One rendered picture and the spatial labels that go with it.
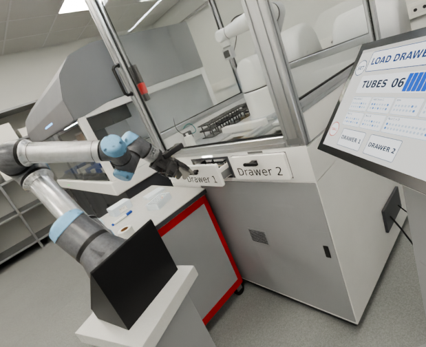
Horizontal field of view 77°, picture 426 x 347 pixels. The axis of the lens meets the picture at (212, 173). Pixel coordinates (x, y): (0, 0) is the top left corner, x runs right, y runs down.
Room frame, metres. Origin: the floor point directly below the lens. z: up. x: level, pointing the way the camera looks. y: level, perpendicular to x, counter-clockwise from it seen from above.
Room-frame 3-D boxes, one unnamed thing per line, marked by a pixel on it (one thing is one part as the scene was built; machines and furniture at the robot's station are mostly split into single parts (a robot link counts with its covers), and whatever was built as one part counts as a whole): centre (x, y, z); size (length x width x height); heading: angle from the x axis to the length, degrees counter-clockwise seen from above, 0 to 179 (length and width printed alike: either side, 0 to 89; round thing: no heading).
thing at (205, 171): (1.27, 0.06, 0.87); 0.29 x 0.02 x 0.11; 37
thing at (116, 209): (1.59, 0.61, 0.79); 0.13 x 0.09 x 0.05; 128
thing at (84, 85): (2.91, 0.74, 0.89); 1.86 x 1.21 x 1.78; 37
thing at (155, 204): (1.42, 0.34, 0.78); 0.12 x 0.08 x 0.04; 144
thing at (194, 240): (1.46, 0.49, 0.38); 0.62 x 0.58 x 0.76; 37
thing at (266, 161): (1.06, -0.19, 0.87); 0.29 x 0.02 x 0.11; 37
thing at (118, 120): (2.89, 0.75, 1.13); 1.78 x 1.14 x 0.45; 37
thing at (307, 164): (1.57, -0.41, 0.87); 1.02 x 0.95 x 0.14; 37
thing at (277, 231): (1.56, -0.41, 0.40); 1.03 x 0.95 x 0.80; 37
